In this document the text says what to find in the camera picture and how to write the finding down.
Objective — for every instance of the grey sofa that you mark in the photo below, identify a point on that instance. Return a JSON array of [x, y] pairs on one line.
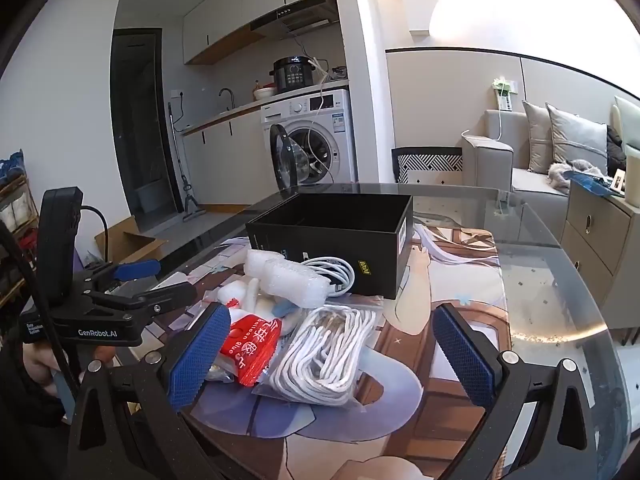
[[492, 160]]

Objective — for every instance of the black pressure cooker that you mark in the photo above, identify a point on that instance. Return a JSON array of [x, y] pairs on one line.
[[295, 75]]

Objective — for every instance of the open cardboard box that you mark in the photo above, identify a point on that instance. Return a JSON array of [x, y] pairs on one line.
[[132, 245]]

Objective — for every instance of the printed table mat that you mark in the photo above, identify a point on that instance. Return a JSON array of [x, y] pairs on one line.
[[425, 280]]

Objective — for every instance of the flat blue package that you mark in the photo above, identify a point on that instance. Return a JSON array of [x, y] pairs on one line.
[[592, 180]]

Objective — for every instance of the white bowl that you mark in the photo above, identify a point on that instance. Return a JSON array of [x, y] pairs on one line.
[[263, 93]]

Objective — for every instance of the beige pillow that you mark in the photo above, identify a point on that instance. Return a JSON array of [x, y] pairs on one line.
[[536, 135]]

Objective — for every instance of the white counter cabinets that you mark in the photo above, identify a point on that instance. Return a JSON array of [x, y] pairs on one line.
[[225, 160]]

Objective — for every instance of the dark door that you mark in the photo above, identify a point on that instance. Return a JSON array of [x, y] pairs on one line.
[[145, 125]]

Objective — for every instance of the grey clothing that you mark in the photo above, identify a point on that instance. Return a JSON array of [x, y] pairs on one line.
[[562, 172]]

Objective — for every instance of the beige side cabinet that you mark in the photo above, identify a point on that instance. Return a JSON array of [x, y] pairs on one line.
[[595, 240]]

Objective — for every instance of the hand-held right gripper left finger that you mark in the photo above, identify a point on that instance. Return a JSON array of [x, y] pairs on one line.
[[200, 350]]

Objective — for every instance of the wall power strip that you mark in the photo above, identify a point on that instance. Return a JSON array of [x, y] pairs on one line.
[[504, 95]]

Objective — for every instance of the person's left hand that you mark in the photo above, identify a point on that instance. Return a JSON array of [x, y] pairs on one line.
[[40, 365]]

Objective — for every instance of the white wall cabinets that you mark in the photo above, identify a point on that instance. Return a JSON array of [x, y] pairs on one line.
[[225, 10]]

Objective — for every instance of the red packet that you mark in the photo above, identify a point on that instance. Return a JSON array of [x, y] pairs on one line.
[[250, 347]]

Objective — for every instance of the bubble wrap piece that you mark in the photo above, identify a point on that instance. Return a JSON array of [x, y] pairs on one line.
[[264, 262], [297, 287]]

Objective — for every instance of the shoe rack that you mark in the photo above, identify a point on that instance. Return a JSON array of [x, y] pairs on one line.
[[15, 200]]

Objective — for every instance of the grey pillow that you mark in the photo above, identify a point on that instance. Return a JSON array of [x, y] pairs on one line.
[[577, 135]]

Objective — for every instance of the mop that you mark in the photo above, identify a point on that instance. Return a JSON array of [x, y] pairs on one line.
[[189, 202]]

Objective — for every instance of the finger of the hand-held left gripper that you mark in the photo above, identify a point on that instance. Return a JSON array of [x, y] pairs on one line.
[[137, 269], [165, 296]]

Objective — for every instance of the kitchen faucet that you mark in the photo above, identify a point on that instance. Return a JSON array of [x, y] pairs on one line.
[[227, 94]]

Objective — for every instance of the black cardboard box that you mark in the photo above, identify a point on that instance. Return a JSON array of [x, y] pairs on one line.
[[325, 255]]

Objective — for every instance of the patterned back chair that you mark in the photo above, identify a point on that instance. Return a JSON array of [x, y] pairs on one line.
[[430, 162]]

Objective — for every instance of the range hood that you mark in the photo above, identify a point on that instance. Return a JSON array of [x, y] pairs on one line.
[[295, 17]]

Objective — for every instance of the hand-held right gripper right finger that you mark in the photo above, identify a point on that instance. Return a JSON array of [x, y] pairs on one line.
[[462, 355]]

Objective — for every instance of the white washing machine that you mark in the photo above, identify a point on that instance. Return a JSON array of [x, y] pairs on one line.
[[327, 120]]

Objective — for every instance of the dark jacket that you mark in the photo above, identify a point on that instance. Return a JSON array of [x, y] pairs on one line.
[[615, 152]]

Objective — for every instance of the small white frame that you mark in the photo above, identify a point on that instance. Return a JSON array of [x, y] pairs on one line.
[[619, 181]]

